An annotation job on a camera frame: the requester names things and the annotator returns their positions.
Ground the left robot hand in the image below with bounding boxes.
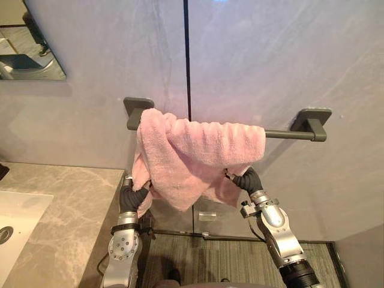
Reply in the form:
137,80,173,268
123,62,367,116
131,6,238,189
119,175,151,215

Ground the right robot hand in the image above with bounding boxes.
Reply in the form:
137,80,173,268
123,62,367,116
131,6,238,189
224,166,264,196

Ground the pink terry towel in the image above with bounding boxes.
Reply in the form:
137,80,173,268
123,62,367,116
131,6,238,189
131,108,266,213

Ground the dark grey towel bar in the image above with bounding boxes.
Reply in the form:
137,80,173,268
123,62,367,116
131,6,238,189
123,97,332,142

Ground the white sink basin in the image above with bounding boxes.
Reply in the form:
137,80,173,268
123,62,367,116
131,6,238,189
0,190,54,276

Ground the round metal sink drain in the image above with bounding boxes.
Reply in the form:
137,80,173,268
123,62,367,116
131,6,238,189
0,226,14,244

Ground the wall mirror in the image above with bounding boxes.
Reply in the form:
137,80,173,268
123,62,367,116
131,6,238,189
0,0,67,81

